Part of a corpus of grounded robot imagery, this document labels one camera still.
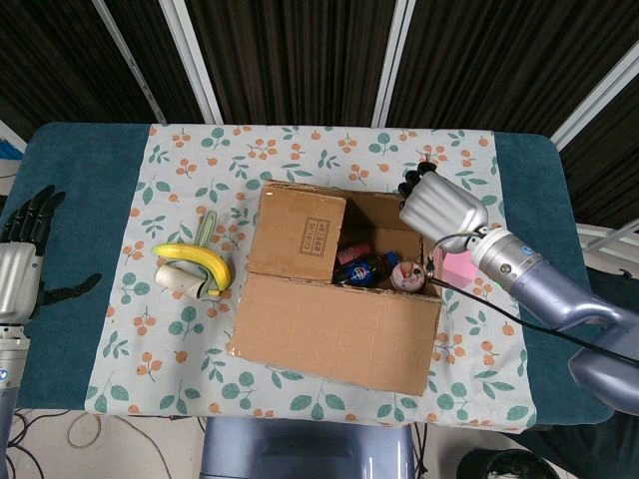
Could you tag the small pepsi bottle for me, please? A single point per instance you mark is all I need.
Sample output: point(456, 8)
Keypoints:
point(362, 274)

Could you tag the yellow toy banana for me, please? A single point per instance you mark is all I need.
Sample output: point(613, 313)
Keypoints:
point(209, 259)

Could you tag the fruit and leaf print tablecloth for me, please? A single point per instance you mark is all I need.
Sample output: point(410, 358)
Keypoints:
point(165, 374)

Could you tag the black waste bin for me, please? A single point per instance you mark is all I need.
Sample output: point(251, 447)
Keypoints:
point(499, 464)

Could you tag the pink printed cup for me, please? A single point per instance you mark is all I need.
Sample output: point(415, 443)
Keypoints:
point(407, 277)

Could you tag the white metal rack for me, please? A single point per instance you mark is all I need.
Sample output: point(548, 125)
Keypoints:
point(609, 234)

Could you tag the white slanted frame post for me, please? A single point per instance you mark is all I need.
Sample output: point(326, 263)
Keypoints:
point(599, 95)

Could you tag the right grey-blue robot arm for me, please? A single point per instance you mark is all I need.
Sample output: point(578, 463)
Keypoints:
point(549, 284)

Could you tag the thin white frame post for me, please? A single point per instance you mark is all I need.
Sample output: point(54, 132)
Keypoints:
point(130, 60)

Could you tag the pink foam cube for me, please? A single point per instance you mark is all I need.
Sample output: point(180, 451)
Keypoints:
point(459, 272)

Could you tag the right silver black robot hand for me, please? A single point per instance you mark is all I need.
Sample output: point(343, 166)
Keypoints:
point(444, 209)

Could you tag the grey-blue robot torso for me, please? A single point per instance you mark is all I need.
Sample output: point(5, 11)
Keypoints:
point(309, 449)

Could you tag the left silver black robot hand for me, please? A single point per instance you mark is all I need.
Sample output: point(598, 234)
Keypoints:
point(17, 279)

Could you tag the pale green leaf-shaped toy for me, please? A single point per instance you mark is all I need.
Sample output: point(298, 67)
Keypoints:
point(204, 232)

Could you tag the blue and white object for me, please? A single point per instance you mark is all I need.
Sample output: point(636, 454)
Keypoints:
point(10, 144)

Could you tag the brown cardboard shipping box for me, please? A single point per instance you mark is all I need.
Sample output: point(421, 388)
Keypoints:
point(329, 329)

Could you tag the thick white frame post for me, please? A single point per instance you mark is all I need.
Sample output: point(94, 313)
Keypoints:
point(192, 60)

